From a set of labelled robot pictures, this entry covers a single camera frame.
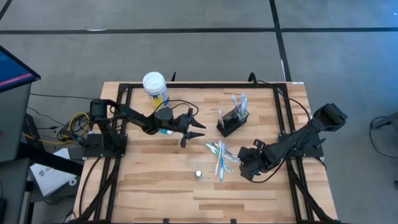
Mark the white tape roll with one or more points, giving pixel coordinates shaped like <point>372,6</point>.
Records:
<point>70,181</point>

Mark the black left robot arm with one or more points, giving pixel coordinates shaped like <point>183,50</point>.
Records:
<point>133,116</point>

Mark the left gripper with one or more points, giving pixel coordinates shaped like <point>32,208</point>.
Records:
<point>185,124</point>

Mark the white booklet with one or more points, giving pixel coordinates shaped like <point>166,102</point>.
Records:
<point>49,177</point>

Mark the grey stand leg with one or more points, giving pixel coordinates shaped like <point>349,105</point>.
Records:
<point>388,119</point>

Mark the disinfecting wipes canister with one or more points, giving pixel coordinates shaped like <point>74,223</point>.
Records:
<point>154,82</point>

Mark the black bracket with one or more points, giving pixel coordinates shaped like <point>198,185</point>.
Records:
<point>173,77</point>

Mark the blue screen monitor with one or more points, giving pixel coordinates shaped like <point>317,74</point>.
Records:
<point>12,70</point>

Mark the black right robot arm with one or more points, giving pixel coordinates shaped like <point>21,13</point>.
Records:
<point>329,116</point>

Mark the black table clamp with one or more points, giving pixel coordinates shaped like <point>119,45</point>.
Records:
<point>233,221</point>
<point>166,221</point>

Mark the teal mouthwash bottle white cap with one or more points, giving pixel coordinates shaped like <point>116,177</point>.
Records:
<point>166,132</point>
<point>198,173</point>

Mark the black desk beam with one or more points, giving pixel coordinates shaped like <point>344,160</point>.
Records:
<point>46,158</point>

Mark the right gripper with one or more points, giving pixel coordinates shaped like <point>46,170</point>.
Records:
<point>258,160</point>

